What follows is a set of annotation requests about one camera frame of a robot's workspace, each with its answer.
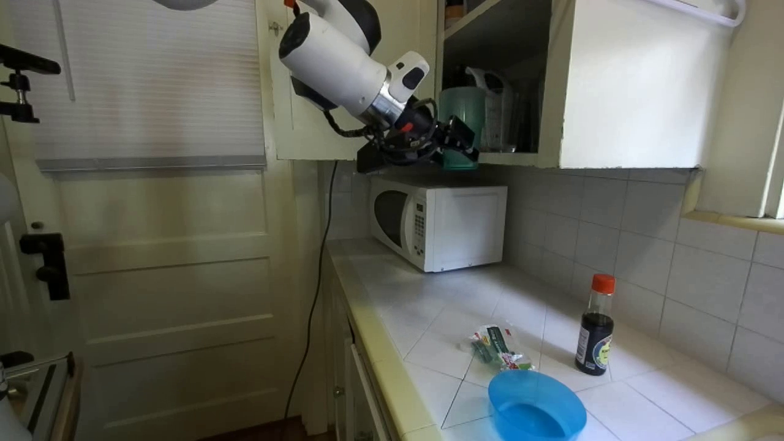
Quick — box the white plastic jug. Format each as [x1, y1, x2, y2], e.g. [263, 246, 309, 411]
[463, 65, 513, 152]

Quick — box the white microwave oven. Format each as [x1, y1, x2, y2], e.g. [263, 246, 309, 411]
[366, 177, 510, 273]

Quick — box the black power cable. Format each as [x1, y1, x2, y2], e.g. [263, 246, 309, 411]
[278, 158, 341, 423]

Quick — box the white door blind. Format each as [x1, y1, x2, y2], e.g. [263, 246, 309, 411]
[33, 0, 268, 177]

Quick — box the stove top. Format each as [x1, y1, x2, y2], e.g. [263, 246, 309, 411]
[0, 351, 80, 441]

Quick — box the blue plastic bowl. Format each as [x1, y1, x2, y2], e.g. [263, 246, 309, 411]
[484, 367, 589, 441]

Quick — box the white panel door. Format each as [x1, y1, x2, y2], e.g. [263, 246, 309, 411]
[43, 161, 304, 441]

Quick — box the black camera clamp mount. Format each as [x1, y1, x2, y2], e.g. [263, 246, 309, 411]
[0, 44, 64, 124]

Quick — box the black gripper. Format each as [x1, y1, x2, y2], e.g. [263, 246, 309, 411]
[377, 98, 480, 161]

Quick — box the white wall cupboard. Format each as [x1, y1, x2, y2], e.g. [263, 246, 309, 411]
[263, 0, 736, 172]

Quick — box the soy sauce bottle, orange cap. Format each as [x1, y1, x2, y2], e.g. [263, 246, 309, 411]
[573, 272, 620, 376]

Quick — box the black door latch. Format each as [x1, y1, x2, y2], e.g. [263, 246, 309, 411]
[20, 229, 72, 304]

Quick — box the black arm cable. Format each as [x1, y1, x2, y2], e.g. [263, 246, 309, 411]
[320, 104, 386, 142]

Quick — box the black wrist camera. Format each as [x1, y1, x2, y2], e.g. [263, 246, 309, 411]
[355, 140, 436, 177]

